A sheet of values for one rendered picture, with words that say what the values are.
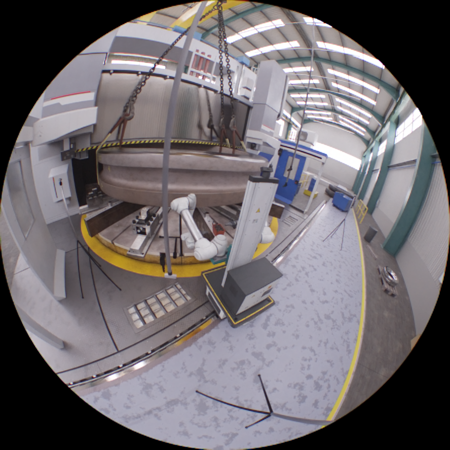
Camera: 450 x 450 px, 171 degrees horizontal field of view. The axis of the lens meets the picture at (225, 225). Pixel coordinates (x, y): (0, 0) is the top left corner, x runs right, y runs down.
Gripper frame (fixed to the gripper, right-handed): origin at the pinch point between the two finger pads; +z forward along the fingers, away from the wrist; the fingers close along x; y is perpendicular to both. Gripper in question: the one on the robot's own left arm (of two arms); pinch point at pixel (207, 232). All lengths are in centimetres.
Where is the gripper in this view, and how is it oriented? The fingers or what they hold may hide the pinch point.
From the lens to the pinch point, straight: 220.3
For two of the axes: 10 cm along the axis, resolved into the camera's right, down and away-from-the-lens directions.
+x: 4.2, 5.4, -7.3
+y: -0.6, 8.2, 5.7
